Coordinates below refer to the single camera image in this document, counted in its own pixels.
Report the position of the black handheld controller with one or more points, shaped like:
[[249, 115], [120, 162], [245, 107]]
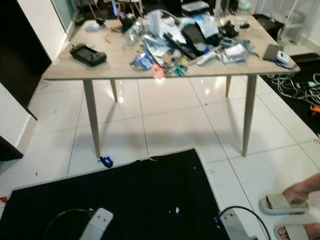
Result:
[[88, 55]]

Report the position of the small blue clip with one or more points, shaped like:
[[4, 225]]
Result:
[[106, 161]]

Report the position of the light wooden table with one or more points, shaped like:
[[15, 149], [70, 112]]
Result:
[[115, 65]]

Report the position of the blue and white packet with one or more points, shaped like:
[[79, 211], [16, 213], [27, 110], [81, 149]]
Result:
[[143, 61]]

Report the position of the black floor mat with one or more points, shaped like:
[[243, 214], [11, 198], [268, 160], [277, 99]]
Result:
[[145, 200]]

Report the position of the red paper tag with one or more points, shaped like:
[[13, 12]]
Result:
[[159, 71]]

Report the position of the white upright box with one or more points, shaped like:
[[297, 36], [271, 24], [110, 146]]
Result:
[[154, 23]]

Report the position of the small teal object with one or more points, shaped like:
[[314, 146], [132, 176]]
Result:
[[181, 70]]

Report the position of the black flat pouch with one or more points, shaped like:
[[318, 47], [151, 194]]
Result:
[[193, 36]]

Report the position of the white tube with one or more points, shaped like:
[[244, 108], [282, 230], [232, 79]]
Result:
[[207, 58]]

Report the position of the grey lidded box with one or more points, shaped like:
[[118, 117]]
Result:
[[195, 7]]

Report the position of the clear plastic packet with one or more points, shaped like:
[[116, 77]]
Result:
[[235, 53]]

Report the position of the small black device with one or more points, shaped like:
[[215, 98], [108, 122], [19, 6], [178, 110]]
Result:
[[230, 29]]

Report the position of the grey-brown flat pouch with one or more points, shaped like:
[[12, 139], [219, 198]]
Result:
[[271, 52]]

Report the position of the beige slipper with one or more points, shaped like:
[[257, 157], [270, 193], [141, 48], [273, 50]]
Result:
[[277, 205], [292, 232]]

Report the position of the white and blue device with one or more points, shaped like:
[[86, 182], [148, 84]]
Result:
[[285, 59]]

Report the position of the small orange object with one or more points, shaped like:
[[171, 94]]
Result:
[[315, 109]]

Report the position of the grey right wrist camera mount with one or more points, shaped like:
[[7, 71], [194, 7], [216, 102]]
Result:
[[234, 226]]

